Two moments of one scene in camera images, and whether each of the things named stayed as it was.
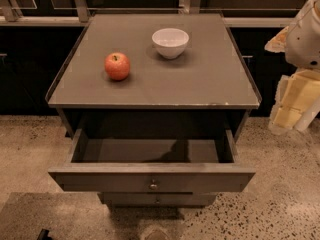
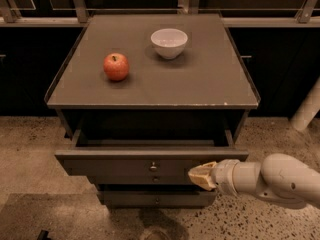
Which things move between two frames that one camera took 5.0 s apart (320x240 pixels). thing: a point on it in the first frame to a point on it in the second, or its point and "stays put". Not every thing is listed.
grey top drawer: (75, 176) to (144, 157)
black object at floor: (43, 235) stays put
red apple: (117, 66) stays put
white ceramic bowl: (170, 43) stays put
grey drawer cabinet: (151, 107) stays put
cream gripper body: (304, 44) to (224, 176)
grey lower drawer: (157, 199) stays put
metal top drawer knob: (153, 186) to (153, 167)
